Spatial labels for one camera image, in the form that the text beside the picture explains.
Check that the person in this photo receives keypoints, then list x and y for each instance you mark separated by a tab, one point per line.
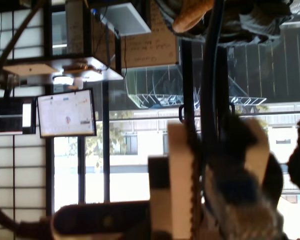
190	15

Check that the black framed display panel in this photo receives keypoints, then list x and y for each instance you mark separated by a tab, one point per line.
10	120

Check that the black metal shelf frame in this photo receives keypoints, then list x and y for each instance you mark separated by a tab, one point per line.
47	30

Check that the flat computer monitor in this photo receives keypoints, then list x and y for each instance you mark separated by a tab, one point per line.
65	112

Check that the brown board with handwriting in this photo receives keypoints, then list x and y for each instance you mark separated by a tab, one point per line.
150	50

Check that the white square panel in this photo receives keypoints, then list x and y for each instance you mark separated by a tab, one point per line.
127	20

